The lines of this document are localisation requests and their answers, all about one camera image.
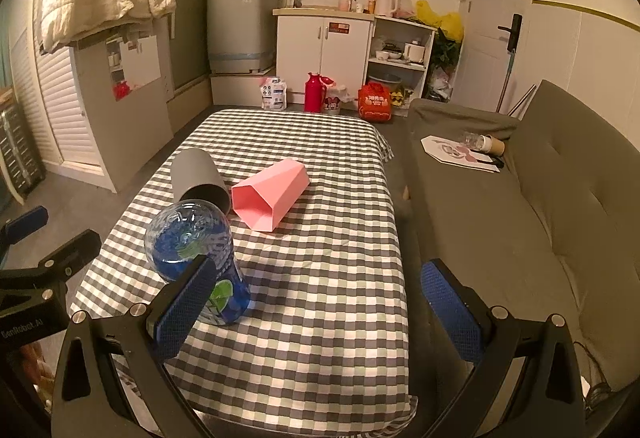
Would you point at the blue plastic bottle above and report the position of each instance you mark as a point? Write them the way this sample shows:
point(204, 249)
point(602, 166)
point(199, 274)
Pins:
point(170, 243)

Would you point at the red printed bag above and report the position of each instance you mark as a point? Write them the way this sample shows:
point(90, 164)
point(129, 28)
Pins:
point(375, 103)

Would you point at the grey sofa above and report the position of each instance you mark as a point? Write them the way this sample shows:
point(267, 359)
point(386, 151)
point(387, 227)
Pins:
point(550, 218)

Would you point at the printed paper fan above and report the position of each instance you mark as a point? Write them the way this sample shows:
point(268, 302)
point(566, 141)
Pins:
point(440, 148)

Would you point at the red thermos jug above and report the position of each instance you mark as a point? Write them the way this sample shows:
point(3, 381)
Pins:
point(314, 93)

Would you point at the pink electric kettle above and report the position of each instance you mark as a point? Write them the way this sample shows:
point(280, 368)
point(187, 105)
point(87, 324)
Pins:
point(386, 4)

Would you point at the grey white checkered tablecloth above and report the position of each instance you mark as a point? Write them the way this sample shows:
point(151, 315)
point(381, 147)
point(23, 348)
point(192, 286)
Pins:
point(325, 268)

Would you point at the pink bottle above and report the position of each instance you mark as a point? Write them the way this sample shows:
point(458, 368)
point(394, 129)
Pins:
point(343, 2)

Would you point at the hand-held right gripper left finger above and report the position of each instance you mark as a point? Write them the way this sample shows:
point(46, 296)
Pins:
point(182, 313)

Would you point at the white printed packet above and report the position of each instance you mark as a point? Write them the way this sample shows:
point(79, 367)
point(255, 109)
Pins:
point(273, 94)

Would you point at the white open shelf unit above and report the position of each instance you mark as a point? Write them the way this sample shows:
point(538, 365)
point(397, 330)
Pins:
point(429, 48)

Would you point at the white louvered wardrobe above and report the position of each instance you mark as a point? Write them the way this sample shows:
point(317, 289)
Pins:
point(65, 108)

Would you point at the pink faceted cup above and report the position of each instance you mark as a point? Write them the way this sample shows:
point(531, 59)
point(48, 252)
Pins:
point(275, 188)

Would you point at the brown paper cup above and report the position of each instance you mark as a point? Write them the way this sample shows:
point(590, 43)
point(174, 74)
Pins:
point(494, 145)

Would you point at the yellow plastic bag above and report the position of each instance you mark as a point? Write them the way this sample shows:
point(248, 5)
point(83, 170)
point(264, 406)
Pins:
point(447, 20)

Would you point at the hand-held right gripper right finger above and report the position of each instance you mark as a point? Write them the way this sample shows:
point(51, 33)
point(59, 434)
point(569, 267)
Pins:
point(450, 313)

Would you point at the white sink cabinet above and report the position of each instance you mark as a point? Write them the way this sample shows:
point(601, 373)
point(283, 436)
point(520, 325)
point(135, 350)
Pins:
point(300, 58)

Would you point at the ribbed suitcase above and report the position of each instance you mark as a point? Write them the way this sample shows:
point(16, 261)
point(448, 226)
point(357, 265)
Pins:
point(17, 148)

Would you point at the red white cartoon container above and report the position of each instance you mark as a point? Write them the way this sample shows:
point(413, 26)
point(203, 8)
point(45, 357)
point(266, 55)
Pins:
point(334, 102)

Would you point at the grey cup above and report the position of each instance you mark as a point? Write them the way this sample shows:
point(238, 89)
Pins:
point(195, 168)

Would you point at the white washing machine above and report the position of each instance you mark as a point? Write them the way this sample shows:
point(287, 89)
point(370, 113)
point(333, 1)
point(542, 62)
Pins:
point(240, 28)

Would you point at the white pot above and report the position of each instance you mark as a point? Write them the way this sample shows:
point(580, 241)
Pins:
point(414, 53)

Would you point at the white washing machine platform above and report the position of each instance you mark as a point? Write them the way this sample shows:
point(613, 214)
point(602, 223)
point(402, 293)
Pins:
point(235, 90)

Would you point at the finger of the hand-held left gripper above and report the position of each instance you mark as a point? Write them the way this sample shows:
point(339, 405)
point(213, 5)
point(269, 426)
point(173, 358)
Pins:
point(75, 249)
point(30, 222)

